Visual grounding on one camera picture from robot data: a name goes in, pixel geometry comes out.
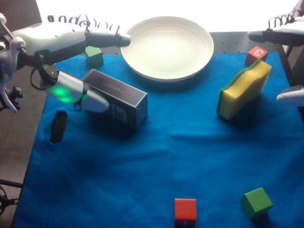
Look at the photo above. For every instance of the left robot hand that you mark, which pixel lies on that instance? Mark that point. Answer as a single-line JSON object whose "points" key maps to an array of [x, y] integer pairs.
{"points": [[50, 39]]}

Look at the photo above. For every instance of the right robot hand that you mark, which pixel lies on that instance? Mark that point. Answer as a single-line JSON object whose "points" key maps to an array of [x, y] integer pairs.
{"points": [[280, 35]]}

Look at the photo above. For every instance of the dark rectangular box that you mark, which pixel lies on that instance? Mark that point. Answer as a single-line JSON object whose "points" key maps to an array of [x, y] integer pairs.
{"points": [[118, 92]]}

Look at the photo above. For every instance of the yellow and green sponge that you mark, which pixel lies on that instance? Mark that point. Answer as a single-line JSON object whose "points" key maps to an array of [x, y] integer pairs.
{"points": [[244, 88]]}

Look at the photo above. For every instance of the white round plate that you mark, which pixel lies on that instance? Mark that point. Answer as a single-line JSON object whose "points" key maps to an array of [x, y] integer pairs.
{"points": [[166, 47]]}

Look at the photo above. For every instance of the red block with number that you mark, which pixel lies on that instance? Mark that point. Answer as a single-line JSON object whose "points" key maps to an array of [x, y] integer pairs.
{"points": [[256, 55]]}

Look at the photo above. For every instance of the small green block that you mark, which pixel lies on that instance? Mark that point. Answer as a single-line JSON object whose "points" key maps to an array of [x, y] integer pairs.
{"points": [[94, 55]]}

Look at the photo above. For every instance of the black oval object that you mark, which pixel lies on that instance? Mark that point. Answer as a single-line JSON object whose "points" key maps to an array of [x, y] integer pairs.
{"points": [[58, 127]]}

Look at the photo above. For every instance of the blue table cloth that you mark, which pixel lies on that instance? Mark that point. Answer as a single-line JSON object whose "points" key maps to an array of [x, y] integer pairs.
{"points": [[152, 166]]}

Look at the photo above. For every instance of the large green block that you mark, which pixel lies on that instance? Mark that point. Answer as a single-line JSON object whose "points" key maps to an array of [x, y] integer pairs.
{"points": [[256, 202]]}

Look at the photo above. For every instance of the black tripod stand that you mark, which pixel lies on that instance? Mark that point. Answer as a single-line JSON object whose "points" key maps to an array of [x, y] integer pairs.
{"points": [[8, 202]]}

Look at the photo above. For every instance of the plain red block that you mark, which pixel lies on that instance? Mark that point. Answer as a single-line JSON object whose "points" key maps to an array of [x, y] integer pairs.
{"points": [[185, 211]]}

